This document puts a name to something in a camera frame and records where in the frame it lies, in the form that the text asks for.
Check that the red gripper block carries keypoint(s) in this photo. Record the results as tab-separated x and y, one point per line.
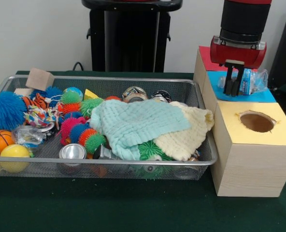
237	54

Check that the blue and clear plastic packet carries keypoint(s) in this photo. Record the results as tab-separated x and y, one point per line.
251	82

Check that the cream yellow waffle cloth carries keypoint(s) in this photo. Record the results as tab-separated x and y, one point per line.
181	142

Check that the mint green waffle cloth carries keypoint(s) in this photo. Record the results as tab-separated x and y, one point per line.
138	120

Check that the multicolour spiky caterpillar toy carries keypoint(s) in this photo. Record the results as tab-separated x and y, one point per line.
77	130

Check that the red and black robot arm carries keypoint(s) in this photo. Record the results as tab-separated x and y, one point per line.
244	19

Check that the wooden box with three holes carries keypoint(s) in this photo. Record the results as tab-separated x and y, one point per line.
254	169

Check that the green spiky ball with eyes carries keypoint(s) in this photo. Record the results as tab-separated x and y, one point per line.
147	149

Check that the dark green tablecloth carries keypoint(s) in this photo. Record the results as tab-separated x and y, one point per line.
133	205

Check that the crushed red drink can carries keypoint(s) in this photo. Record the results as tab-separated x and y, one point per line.
73	152

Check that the plain wooden cube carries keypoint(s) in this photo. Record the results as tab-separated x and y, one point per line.
40	78

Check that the blue fuzzy monster toy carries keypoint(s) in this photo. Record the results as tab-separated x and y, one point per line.
6	110

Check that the yellow smooth ball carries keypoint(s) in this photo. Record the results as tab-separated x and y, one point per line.
13	154

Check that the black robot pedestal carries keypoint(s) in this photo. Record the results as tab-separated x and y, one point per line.
128	43

